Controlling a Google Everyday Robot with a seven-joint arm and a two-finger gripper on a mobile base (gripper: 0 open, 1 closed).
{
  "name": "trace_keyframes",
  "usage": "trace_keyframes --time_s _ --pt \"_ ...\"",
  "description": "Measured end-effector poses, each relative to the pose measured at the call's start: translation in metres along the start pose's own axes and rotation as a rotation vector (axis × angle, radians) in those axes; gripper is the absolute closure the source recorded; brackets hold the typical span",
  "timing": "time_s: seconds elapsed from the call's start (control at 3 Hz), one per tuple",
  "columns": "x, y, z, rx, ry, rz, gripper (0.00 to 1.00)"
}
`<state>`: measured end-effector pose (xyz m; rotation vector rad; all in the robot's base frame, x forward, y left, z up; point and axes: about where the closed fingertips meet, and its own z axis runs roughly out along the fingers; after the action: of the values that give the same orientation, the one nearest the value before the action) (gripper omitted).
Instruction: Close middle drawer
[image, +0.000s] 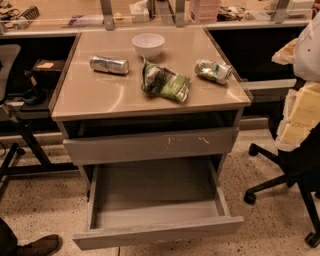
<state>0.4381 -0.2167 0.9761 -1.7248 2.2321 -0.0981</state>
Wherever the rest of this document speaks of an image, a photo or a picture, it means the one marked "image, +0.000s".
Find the grey drawer cabinet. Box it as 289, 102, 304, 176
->
48, 25, 253, 188

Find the pink stacked box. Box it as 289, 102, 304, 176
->
189, 0, 220, 23

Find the grey drawer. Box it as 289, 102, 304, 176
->
73, 157, 243, 250
63, 127, 239, 165

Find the green chip bag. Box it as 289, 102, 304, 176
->
141, 60, 190, 103

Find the white bowl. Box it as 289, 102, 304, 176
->
132, 33, 165, 60

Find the grey top drawer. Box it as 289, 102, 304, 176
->
63, 127, 239, 165

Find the black office chair right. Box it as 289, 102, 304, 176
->
244, 124, 320, 248

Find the black box with label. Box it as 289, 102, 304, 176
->
31, 59, 65, 88

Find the brown shoe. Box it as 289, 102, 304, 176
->
17, 234, 62, 256

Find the yellow foam cushion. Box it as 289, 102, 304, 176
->
272, 39, 320, 152

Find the tissue box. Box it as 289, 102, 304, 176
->
129, 0, 149, 23

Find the silver can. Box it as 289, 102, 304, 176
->
89, 55, 129, 75

